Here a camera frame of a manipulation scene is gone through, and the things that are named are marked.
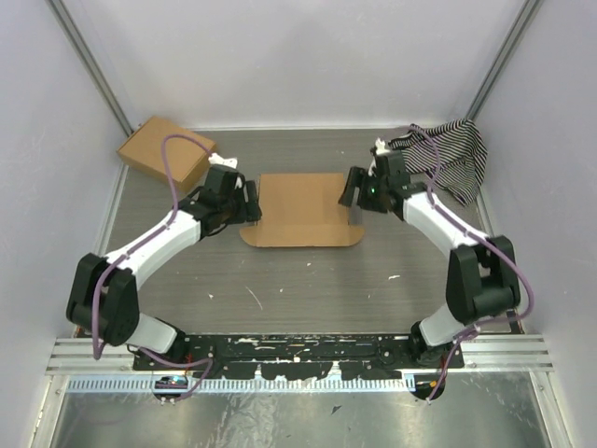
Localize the brown cardboard box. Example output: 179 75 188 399
240 173 365 248
118 116 216 193

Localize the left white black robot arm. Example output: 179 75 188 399
65 164 261 371

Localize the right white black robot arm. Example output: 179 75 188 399
339 152 521 369

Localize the folded brown cardboard box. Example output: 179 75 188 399
118 116 216 193

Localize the striped black white cloth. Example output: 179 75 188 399
387 119 488 206

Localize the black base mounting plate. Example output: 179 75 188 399
132 332 466 380

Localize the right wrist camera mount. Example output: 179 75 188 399
368 138 391 175

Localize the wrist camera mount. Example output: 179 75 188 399
368 138 391 175
208 153 238 169

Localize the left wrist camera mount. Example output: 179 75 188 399
208 153 238 169

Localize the slotted grey cable duct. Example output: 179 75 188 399
65 375 415 395

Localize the aluminium rail front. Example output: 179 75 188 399
45 333 554 375

